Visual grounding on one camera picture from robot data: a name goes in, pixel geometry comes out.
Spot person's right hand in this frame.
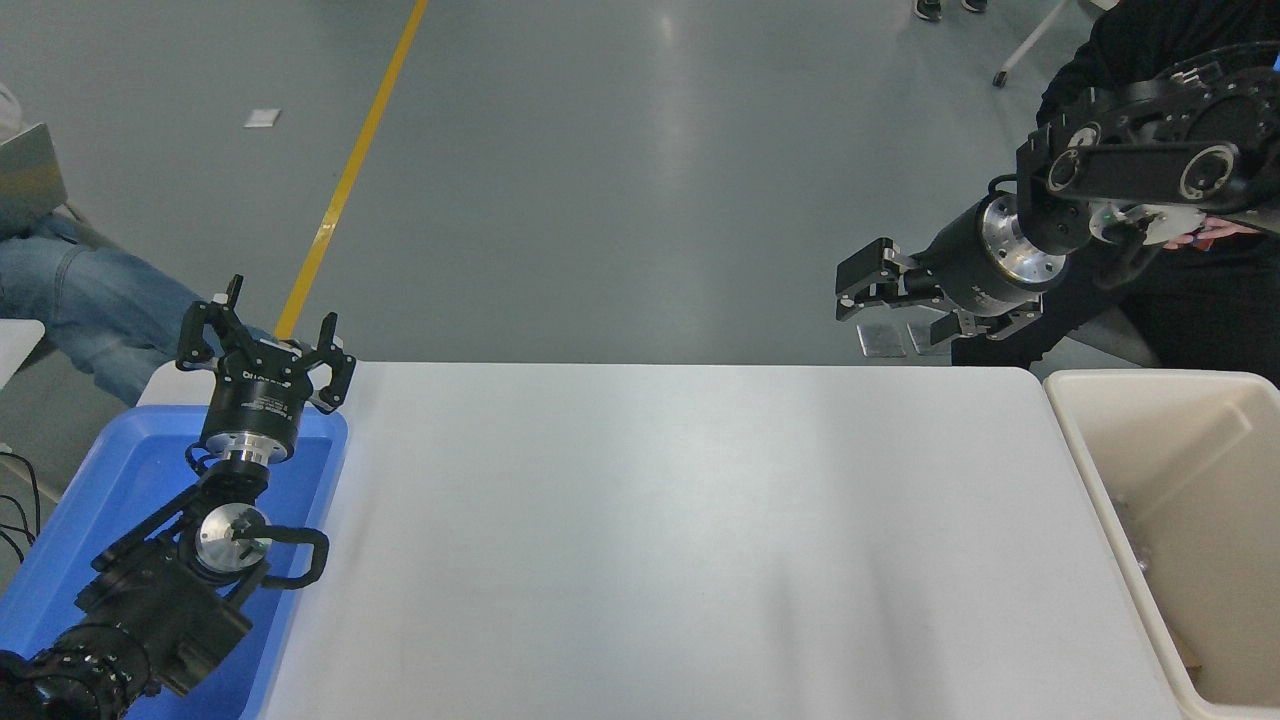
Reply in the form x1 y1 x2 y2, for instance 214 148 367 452
1164 220 1264 252

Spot small white side table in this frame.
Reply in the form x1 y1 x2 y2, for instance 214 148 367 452
0 320 46 389

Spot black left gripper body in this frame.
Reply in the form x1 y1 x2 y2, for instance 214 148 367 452
198 338 323 451

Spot large pale plastic bin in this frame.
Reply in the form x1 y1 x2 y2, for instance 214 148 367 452
1042 368 1280 720

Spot white wheeled chair base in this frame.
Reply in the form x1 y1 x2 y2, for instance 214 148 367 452
992 0 1068 88

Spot black cables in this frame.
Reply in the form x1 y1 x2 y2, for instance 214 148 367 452
0 450 43 563

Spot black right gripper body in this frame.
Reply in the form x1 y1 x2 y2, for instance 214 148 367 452
915 201 1043 318

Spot grey chair seat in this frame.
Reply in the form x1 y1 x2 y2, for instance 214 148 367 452
1085 305 1163 369

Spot blue plastic tray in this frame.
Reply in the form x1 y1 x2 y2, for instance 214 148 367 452
0 403 349 720

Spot grey laptop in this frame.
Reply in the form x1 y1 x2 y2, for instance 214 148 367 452
0 122 68 238

